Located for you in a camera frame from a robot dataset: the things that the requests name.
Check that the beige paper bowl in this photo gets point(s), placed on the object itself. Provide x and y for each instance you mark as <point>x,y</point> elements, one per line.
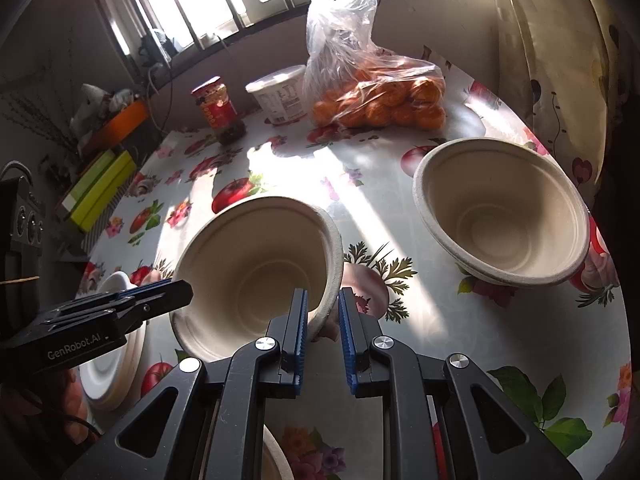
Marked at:
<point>250,270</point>
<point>495,220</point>
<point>277,460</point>

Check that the white plastic bag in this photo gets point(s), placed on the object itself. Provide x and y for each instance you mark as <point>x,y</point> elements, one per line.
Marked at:
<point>95,102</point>

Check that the black device on sill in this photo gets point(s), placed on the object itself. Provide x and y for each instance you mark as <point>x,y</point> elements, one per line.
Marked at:
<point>157,47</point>

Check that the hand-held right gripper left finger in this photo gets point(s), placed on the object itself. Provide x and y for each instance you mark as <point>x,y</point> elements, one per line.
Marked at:
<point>299,340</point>

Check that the spotted curtain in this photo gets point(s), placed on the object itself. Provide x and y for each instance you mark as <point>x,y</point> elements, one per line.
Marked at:
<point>555,60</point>

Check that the vegetable print tablecloth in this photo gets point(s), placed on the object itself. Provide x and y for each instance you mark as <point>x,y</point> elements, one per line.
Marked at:
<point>380,195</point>

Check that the plastic bag of oranges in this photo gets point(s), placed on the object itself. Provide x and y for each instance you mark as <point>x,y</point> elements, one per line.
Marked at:
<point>380,95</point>

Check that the lime green box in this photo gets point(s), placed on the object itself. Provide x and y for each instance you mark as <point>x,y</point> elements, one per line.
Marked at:
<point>105,190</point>

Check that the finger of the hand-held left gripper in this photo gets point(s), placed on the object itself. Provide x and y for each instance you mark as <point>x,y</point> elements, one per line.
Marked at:
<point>170,295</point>
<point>100,317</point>

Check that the white plastic tub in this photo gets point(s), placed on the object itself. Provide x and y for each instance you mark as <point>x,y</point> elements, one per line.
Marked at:
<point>280,95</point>

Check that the orange box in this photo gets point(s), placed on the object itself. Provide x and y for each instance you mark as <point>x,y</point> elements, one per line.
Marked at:
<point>122,120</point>

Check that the red label sauce jar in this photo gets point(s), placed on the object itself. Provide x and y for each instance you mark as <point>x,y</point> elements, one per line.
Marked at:
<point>220,110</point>

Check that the person's left hand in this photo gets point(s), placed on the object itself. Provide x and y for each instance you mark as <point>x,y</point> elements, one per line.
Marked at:
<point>35,402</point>

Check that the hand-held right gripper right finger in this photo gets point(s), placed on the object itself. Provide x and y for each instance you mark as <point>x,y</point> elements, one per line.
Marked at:
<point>347,340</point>

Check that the pale green flat box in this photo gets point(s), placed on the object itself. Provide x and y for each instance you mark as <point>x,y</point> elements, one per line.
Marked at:
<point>85,180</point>

